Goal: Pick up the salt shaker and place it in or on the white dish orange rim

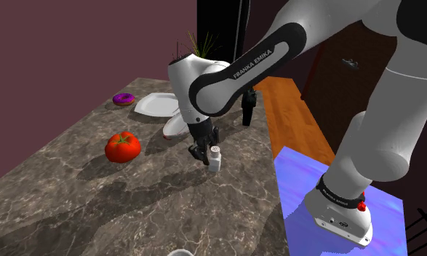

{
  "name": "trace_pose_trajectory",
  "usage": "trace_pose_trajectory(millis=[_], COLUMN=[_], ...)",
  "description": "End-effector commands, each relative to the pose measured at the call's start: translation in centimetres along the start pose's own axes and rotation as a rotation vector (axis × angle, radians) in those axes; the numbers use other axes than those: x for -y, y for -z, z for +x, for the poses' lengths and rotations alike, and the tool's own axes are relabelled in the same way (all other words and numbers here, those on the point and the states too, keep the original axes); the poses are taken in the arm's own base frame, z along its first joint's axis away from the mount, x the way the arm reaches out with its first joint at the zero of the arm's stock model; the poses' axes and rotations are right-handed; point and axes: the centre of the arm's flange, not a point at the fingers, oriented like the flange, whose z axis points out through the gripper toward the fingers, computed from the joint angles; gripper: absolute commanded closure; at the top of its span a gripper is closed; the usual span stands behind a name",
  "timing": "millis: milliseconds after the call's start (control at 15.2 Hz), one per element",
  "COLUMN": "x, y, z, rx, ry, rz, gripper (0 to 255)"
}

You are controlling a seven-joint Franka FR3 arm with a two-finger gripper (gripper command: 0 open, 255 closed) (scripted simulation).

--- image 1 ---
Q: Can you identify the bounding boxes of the red tomato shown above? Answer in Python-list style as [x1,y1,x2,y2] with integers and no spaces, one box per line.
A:
[104,131,142,164]

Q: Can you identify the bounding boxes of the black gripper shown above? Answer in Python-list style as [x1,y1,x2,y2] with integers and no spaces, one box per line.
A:
[187,117,220,166]

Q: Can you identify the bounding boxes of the black tall cabinet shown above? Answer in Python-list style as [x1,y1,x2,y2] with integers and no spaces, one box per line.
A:
[196,0,252,65]

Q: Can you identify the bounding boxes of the white salt shaker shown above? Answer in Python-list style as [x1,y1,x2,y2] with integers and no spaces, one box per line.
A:
[207,144,222,173]

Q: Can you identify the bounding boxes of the white angular plate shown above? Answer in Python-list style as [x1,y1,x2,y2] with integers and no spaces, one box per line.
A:
[134,92,180,119]

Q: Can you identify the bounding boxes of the white bowl with red rim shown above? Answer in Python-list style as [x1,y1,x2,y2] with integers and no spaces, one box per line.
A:
[162,113,191,140]

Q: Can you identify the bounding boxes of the black pepper mill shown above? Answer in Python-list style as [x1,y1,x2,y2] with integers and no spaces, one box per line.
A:
[241,89,258,127]

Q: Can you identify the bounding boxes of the black thin-bar frame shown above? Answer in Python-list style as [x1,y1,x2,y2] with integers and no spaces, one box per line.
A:
[405,208,427,249]

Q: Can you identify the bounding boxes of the dark brown door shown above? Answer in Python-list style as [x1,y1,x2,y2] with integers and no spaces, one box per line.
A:
[300,20,399,154]

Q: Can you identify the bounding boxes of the purple frosted donut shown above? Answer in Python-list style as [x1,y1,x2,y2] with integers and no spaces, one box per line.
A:
[112,92,136,107]

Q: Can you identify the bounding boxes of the green grass plant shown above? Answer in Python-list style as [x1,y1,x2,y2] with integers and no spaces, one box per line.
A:
[173,31,222,60]

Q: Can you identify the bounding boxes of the blue purple robot stand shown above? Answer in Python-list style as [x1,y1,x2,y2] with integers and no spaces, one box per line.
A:
[273,145,408,256]

